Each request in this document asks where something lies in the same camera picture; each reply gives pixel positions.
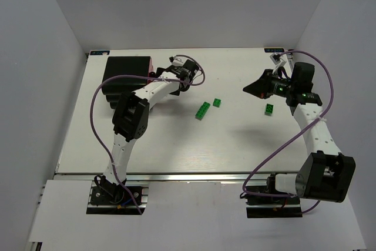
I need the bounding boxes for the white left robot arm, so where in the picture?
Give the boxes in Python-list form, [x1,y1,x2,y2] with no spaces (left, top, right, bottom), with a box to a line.
[89,56,203,200]

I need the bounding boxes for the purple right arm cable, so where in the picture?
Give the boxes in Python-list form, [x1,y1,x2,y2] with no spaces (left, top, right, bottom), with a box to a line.
[241,50,334,215]

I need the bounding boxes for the right blue corner label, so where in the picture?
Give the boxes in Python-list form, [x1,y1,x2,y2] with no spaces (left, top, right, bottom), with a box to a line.
[264,48,285,53]

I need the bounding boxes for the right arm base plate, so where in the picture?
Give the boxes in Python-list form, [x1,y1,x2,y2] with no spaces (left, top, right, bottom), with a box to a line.
[239,192,303,219]

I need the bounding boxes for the small green square lego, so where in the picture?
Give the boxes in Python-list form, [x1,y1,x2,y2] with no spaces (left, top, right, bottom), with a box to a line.
[213,98,221,108]

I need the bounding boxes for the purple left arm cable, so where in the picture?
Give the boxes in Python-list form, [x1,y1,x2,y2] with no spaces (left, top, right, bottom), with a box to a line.
[89,54,206,215]

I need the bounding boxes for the left blue corner label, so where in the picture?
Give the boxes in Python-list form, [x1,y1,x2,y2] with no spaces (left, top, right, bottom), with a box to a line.
[89,50,110,56]

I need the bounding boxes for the green upturned lego brick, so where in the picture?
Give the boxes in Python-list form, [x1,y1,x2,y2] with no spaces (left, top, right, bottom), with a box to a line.
[264,103,274,116]

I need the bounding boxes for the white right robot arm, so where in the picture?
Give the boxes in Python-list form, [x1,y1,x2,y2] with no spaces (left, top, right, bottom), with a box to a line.
[243,62,355,203]

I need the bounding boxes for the black pink drawer cabinet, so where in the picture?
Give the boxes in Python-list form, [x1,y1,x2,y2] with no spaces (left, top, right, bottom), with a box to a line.
[102,56,153,109]

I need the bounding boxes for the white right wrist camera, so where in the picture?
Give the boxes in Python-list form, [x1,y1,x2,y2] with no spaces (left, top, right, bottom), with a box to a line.
[270,53,286,68]

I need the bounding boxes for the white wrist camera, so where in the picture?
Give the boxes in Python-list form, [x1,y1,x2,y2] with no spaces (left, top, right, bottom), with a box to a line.
[169,56,184,66]
[270,53,286,68]

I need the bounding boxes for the long green lego brick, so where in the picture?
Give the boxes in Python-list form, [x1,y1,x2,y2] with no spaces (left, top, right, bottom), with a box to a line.
[195,102,210,120]

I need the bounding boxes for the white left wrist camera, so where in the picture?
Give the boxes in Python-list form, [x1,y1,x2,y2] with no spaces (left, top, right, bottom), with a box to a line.
[169,56,184,66]

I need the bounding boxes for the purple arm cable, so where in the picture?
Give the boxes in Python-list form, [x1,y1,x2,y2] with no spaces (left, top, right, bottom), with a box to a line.
[89,54,206,215]
[241,50,334,215]

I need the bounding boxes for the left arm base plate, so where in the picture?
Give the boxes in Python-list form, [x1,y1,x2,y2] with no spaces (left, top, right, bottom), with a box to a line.
[86,183,149,216]

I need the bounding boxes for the blue corner label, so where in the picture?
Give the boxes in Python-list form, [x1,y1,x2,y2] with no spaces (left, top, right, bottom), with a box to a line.
[89,50,110,56]
[264,48,285,53]

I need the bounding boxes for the aluminium table frame rail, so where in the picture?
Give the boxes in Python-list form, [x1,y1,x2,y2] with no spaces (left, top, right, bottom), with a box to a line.
[55,48,307,181]

